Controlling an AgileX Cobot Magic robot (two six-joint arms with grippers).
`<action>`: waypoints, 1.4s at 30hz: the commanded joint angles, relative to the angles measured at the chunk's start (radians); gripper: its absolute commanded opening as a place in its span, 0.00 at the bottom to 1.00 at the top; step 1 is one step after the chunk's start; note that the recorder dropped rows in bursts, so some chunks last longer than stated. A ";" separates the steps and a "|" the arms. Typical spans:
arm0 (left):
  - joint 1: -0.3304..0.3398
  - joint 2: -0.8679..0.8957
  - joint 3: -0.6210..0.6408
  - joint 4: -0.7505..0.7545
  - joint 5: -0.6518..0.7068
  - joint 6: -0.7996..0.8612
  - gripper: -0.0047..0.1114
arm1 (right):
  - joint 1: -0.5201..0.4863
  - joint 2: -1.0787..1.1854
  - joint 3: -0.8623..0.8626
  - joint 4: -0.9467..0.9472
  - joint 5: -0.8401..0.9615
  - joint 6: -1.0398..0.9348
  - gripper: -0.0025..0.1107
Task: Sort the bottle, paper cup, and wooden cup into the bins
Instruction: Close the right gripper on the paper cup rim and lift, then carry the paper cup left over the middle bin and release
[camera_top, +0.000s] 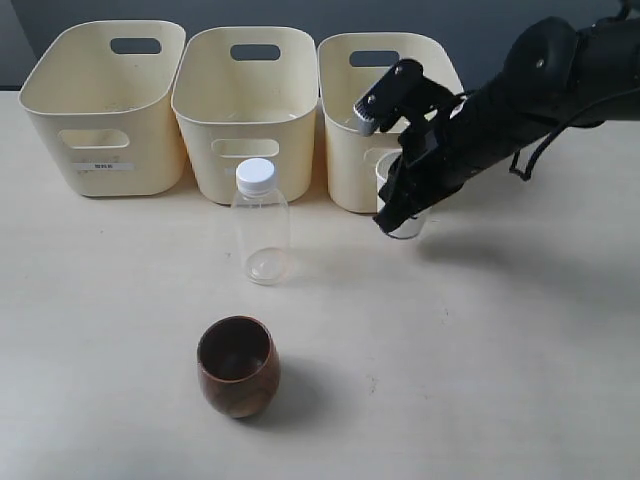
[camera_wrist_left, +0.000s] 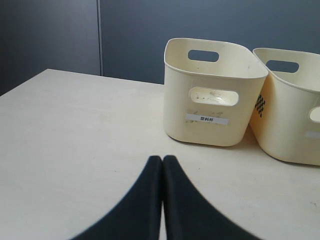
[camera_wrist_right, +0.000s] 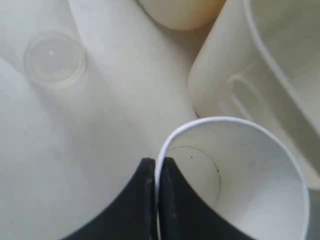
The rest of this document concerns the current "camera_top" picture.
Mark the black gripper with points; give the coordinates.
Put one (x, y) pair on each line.
(424, 173)

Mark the white plastic cup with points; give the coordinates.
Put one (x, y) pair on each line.
(413, 226)

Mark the clear bottle white cap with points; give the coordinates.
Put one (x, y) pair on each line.
(261, 216)

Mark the brown wooden cup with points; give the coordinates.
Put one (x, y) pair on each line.
(238, 366)

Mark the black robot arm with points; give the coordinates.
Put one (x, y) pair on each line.
(554, 77)

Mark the cream right plastic bin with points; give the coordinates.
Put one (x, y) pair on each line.
(349, 64)

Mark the cream plastic bin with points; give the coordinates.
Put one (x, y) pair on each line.
(349, 64)
(100, 101)
(244, 92)

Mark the cream middle plastic bin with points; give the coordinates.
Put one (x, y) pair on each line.
(244, 92)

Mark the cream left plastic bin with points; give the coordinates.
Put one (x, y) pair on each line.
(100, 101)

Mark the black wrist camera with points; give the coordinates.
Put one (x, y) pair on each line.
(402, 92)

